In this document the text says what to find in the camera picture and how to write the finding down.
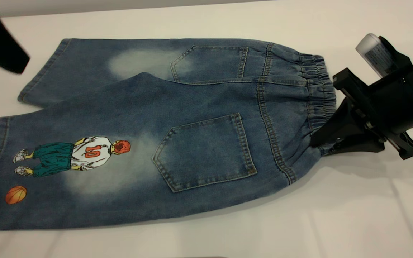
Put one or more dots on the blue denim shorts with print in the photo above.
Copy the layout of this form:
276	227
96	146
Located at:
192	107

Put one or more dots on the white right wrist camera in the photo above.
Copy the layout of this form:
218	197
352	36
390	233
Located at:
371	50

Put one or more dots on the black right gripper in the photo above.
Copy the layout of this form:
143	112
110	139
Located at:
396	104

